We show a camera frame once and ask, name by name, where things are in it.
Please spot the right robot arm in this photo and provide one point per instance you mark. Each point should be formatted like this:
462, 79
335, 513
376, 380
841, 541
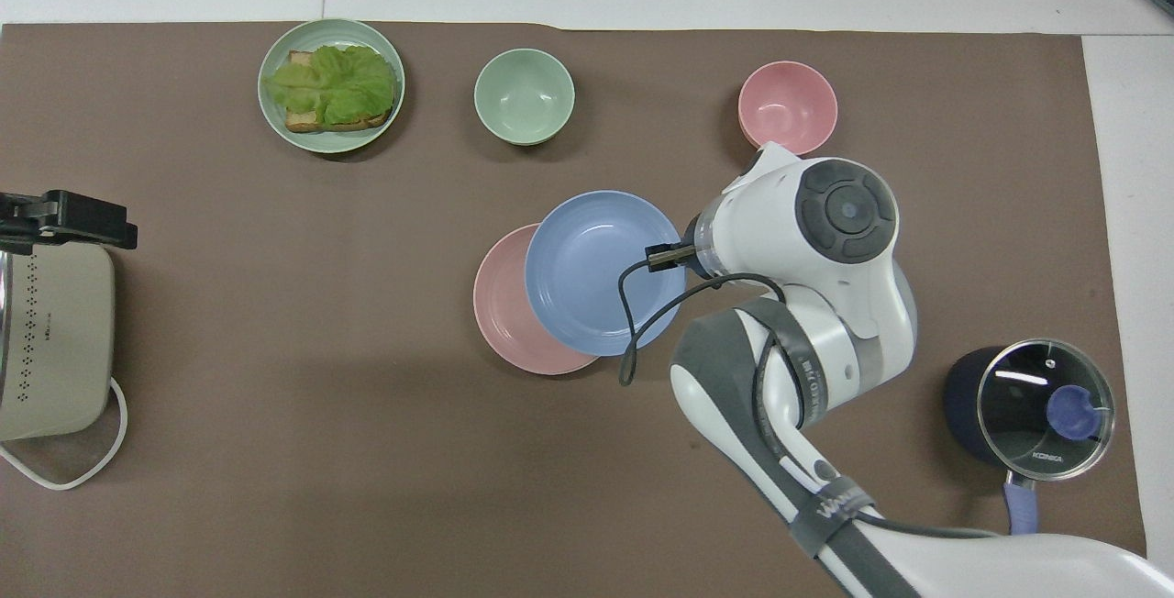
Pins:
830, 323

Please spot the blue plate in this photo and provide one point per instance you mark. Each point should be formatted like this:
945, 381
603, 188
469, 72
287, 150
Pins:
587, 272

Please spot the pink plate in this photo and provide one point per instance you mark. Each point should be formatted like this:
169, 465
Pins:
503, 304

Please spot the green bowl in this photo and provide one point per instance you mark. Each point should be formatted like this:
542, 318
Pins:
524, 95

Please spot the pink bowl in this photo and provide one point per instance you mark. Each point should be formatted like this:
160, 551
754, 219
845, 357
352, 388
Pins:
787, 105

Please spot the green lettuce leaf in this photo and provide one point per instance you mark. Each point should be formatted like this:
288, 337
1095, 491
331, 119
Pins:
339, 80

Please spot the toast slice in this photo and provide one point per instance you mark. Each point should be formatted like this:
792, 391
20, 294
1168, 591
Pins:
303, 120

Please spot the green plate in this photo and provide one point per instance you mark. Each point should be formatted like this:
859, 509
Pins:
275, 126

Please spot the dark blue pot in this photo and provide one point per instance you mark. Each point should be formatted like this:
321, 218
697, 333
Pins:
959, 405

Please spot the glass lid with blue knob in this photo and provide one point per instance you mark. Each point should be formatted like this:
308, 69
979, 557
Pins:
1023, 415

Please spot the beige electric cooker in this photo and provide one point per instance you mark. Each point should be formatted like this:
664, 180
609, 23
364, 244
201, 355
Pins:
64, 341

